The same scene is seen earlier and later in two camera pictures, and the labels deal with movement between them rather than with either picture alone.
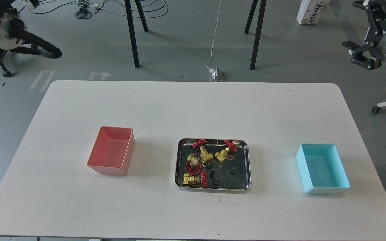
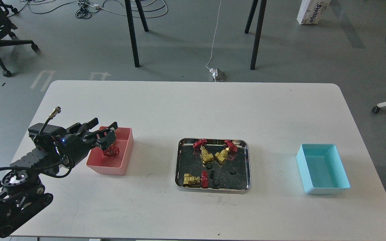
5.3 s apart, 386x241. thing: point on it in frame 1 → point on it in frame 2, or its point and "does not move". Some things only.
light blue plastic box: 322,169 does not move
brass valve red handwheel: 193,166 → 112,150
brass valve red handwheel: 195,181 does not move
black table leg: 129,16 does not move
